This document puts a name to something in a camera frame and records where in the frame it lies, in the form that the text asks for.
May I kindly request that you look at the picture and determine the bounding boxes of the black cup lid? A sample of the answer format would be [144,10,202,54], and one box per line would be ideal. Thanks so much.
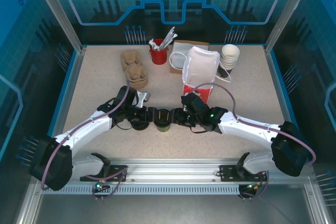
[131,123,150,131]
[153,108,172,127]

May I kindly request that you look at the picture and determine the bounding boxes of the white wrapped straw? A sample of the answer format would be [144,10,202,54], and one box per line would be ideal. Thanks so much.
[165,32,179,49]
[161,26,176,50]

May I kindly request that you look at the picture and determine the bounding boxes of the aluminium front rail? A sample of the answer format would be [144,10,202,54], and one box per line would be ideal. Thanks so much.
[39,157,313,185]

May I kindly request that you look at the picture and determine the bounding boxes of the blue table side trim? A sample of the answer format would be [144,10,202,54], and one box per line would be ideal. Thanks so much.
[39,49,86,163]

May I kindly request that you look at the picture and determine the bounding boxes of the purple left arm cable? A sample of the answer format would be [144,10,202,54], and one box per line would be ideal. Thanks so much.
[41,85,131,191]

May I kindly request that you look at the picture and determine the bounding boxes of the aluminium frame post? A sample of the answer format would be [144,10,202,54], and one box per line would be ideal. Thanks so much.
[264,0,314,54]
[28,0,88,54]

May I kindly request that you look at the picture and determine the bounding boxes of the slotted grey cable duct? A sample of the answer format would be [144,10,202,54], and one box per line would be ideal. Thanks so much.
[41,184,263,196]

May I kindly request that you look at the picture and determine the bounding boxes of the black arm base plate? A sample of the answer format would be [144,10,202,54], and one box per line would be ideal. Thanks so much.
[219,165,263,183]
[80,165,129,183]

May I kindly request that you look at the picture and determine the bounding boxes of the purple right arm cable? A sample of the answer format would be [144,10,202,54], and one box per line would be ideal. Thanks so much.
[193,82,317,167]

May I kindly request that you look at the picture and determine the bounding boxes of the red paper takeout bag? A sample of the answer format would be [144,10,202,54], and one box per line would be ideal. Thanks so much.
[169,46,233,104]

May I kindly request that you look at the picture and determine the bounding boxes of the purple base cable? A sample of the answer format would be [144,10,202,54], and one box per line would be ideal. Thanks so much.
[238,171,270,202]
[91,168,129,202]

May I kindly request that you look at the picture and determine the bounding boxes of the white paper cup stack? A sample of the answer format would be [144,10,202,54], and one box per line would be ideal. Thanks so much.
[217,44,241,78]

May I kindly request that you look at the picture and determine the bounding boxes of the brown cardboard napkin box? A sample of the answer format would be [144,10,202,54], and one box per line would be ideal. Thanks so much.
[169,39,211,74]

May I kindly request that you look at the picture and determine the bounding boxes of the pulp cup carrier stack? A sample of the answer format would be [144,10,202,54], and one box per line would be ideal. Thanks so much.
[120,50,148,90]

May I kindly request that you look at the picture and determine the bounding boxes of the green paper coffee cup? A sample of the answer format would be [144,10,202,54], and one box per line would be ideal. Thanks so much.
[155,122,171,133]

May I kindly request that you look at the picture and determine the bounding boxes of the white paper packet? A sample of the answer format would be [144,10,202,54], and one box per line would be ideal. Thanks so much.
[148,39,161,51]

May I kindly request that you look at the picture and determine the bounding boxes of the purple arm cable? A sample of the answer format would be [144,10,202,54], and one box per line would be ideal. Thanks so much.
[193,82,317,167]
[41,85,131,191]

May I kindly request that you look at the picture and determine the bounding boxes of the red straw holder cup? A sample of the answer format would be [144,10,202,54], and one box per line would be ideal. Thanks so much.
[149,38,169,65]

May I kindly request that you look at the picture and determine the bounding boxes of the white paper napkins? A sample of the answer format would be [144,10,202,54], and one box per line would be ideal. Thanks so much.
[172,42,210,61]

